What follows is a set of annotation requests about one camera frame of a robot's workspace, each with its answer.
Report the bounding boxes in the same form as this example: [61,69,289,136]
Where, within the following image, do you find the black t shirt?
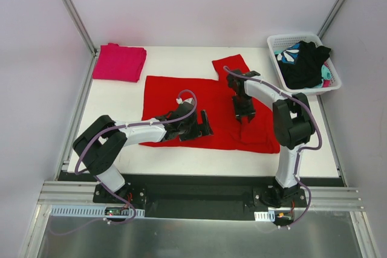
[278,40,333,90]

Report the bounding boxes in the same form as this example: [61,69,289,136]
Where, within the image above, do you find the red t shirt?
[142,54,280,153]

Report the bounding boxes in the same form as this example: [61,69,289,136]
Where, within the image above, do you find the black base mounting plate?
[59,172,345,219]

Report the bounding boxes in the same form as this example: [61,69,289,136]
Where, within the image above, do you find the right aluminium frame post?
[314,0,365,40]

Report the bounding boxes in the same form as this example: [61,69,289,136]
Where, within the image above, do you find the right white cable duct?
[254,210,275,222]

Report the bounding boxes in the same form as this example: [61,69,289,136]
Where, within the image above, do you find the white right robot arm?
[223,66,322,208]

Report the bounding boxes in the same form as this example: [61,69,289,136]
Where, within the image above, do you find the aluminium rail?
[310,187,365,211]
[38,181,97,204]

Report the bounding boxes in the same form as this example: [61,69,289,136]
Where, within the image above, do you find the left aluminium frame post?
[62,0,97,56]

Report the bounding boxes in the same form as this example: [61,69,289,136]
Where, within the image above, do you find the aluminium frame post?
[314,0,365,40]
[62,0,97,56]

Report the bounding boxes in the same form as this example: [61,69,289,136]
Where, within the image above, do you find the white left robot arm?
[72,98,213,203]

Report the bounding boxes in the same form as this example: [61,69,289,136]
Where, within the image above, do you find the left white cable duct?
[51,205,145,219]

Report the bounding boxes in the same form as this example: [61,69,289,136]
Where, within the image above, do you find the white cable duct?
[254,210,275,222]
[51,205,145,219]

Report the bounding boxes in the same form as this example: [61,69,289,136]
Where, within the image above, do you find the aluminium rail left side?
[38,181,97,204]

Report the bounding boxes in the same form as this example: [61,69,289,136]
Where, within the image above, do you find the aluminium rail right side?
[310,187,365,211]

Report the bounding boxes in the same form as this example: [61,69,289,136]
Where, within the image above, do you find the folded magenta t shirt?
[92,43,147,83]

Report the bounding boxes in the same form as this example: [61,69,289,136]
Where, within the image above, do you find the white plastic laundry basket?
[267,33,342,95]

